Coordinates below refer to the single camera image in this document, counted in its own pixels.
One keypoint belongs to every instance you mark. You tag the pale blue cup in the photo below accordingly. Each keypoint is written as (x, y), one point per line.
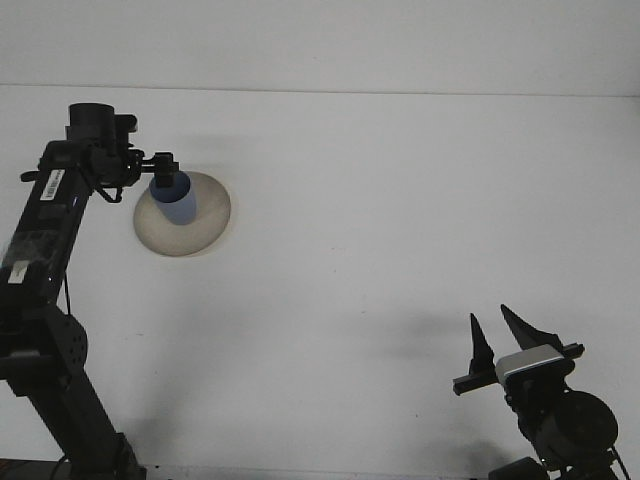
(177, 207)

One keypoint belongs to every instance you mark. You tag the pale round plate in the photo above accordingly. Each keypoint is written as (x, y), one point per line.
(200, 235)

